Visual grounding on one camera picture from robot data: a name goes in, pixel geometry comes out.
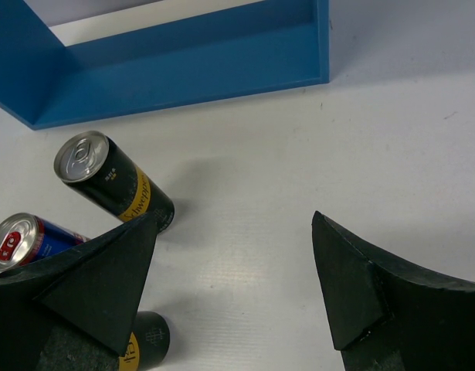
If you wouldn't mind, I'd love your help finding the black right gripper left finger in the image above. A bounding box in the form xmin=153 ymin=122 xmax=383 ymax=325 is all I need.
xmin=0 ymin=213 xmax=158 ymax=370

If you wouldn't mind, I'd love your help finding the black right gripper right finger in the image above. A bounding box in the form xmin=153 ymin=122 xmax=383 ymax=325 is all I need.
xmin=312 ymin=213 xmax=475 ymax=370

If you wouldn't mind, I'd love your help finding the black yellow tonic can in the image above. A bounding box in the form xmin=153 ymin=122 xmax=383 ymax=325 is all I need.
xmin=53 ymin=131 xmax=175 ymax=232
xmin=117 ymin=311 xmax=170 ymax=371

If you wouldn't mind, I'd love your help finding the blue silver energy can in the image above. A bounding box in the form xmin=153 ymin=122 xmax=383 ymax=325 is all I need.
xmin=0 ymin=213 xmax=90 ymax=271

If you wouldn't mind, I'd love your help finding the blue and yellow shelf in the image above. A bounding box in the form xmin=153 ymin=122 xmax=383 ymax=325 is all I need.
xmin=0 ymin=1 xmax=330 ymax=130

